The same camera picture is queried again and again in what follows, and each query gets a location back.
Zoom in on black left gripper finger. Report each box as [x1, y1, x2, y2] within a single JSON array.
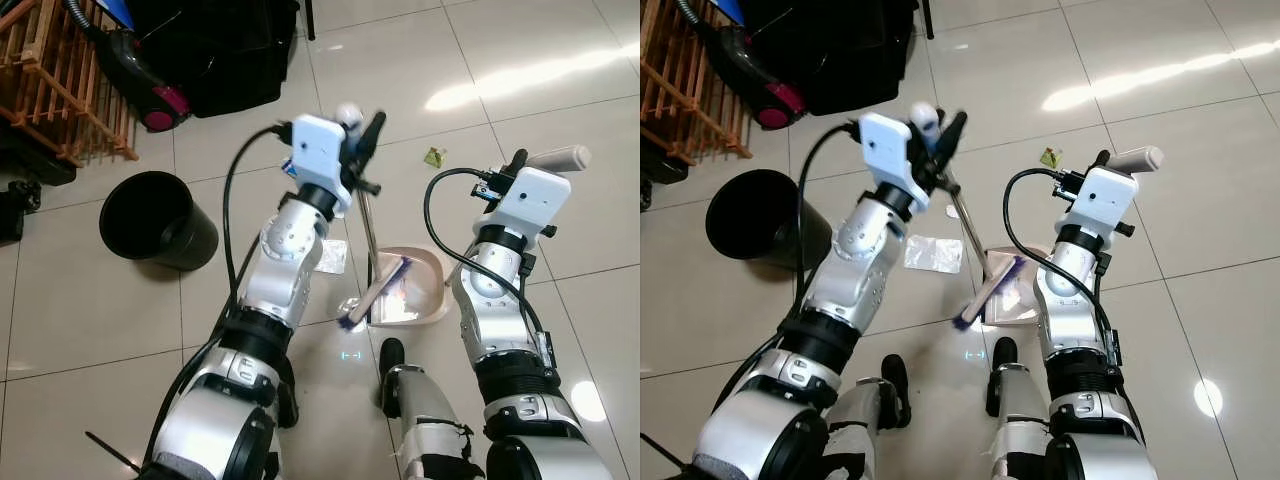
[[361, 111, 388, 160], [941, 111, 970, 162]]

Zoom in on beige long-handled dustpan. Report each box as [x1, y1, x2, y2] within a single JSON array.
[[367, 145, 593, 328], [983, 145, 1166, 328]]

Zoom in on beige broom with purple bristles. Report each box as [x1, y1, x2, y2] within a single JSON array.
[[910, 102, 1029, 331], [336, 102, 414, 331]]

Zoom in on large black bag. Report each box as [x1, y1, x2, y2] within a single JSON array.
[[128, 0, 302, 120], [743, 0, 920, 117]]

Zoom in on black round trash bin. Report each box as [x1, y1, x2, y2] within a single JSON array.
[[98, 170, 220, 272], [705, 169, 834, 272]]

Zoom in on wooden slatted rack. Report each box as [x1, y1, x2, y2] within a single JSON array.
[[640, 0, 754, 167], [0, 0, 140, 168]]

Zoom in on black vacuum cleaner magenta wheel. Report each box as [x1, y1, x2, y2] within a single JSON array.
[[675, 0, 810, 132], [64, 0, 193, 134]]

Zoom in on silver right robot leg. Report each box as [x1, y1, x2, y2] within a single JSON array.
[[985, 337, 1051, 480], [378, 338, 483, 480]]

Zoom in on silver robot leg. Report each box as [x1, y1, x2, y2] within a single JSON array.
[[378, 338, 483, 480], [818, 354, 914, 480], [985, 337, 1051, 480]]

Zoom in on silver left robot leg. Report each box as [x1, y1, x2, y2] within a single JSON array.
[[818, 354, 914, 480]]

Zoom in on thin black rod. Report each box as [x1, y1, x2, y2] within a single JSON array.
[[640, 431, 693, 471], [84, 431, 143, 473]]

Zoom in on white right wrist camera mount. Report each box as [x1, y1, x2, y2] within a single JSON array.
[[496, 166, 572, 238], [1081, 166, 1142, 238]]

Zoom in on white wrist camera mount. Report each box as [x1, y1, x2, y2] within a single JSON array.
[[496, 166, 572, 238], [857, 112, 927, 213], [1081, 166, 1142, 238], [288, 113, 354, 217]]

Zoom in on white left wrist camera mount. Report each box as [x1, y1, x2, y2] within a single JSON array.
[[857, 112, 927, 213], [288, 113, 354, 217]]

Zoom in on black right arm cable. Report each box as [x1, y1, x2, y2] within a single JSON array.
[[1002, 167, 1120, 352], [423, 167, 550, 347]]

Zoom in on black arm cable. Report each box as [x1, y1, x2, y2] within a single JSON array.
[[423, 167, 550, 347], [205, 120, 297, 351], [1002, 167, 1120, 352], [715, 120, 864, 411]]

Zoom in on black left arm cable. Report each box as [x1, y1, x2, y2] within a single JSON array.
[[205, 120, 297, 351], [715, 120, 864, 411]]

